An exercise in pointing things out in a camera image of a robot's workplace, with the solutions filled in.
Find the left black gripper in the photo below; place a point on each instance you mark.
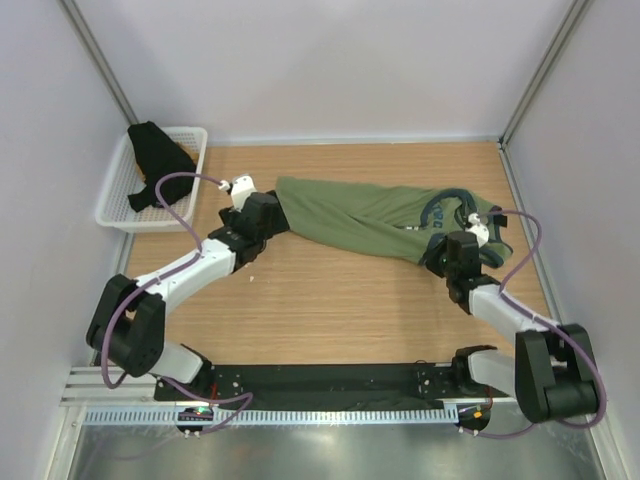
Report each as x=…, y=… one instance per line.
x=278, y=224

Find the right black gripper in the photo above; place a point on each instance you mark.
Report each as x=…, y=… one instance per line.
x=432, y=256

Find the green tank top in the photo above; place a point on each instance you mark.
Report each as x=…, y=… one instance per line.
x=402, y=222

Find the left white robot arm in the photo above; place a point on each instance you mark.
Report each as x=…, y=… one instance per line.
x=129, y=323

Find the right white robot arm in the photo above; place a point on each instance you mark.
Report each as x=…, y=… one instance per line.
x=553, y=374

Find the black tank top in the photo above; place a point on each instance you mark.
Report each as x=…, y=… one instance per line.
x=156, y=156

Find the orange garment in basket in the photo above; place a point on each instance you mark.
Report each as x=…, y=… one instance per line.
x=193, y=154

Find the white plastic basket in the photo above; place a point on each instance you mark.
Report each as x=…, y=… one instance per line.
x=122, y=179

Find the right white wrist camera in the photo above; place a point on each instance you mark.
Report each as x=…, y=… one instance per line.
x=478, y=228

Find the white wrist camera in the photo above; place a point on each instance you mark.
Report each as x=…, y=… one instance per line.
x=241, y=188
x=478, y=228

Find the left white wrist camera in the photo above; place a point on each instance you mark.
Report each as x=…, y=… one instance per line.
x=241, y=188

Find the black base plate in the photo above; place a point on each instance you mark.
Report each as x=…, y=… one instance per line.
x=415, y=380

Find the slotted grey cable duct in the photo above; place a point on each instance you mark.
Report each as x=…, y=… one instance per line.
x=183, y=415

